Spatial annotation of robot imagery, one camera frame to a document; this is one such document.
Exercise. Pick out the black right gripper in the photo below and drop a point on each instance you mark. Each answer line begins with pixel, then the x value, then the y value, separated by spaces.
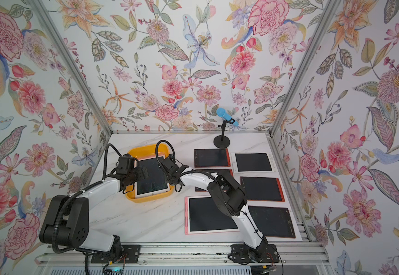
pixel 167 178

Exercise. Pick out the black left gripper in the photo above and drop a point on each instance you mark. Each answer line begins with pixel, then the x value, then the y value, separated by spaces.
pixel 141 175

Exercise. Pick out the red writing tablet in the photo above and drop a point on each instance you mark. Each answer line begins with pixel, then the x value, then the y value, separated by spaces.
pixel 219 171
pixel 262 189
pixel 211 158
pixel 273 221

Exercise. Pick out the pink writing tablet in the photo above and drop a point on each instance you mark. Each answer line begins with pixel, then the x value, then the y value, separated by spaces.
pixel 202 216
pixel 155 183

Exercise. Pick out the white writing tablet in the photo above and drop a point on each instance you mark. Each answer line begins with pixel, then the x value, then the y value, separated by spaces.
pixel 253 162

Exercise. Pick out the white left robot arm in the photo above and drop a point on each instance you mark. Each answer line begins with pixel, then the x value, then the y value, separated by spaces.
pixel 66 225

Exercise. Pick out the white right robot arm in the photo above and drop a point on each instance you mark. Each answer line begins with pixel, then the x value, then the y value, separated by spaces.
pixel 230 199

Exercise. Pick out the yellow plastic storage box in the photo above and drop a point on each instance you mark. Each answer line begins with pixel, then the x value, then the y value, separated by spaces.
pixel 141 153

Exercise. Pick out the black microphone stand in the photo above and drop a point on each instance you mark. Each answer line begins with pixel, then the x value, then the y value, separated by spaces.
pixel 221 141

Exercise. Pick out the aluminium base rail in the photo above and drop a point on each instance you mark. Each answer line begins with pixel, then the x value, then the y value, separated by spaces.
pixel 198 258

